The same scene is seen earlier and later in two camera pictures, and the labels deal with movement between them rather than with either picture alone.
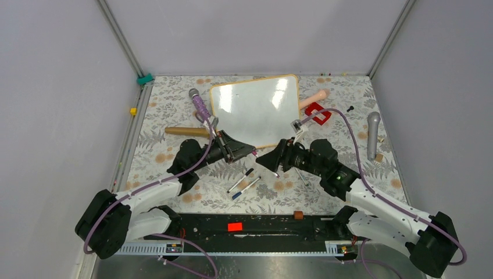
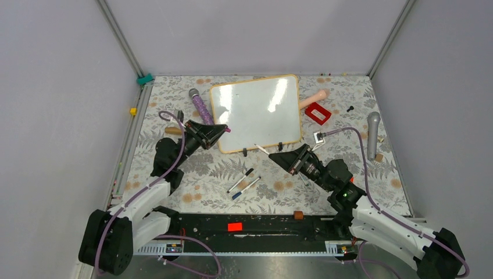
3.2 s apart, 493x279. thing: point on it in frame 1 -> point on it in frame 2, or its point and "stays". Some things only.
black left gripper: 234,149 -> 197,131
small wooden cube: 379,157 stays
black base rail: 211,228 stays
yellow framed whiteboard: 258,113 stays
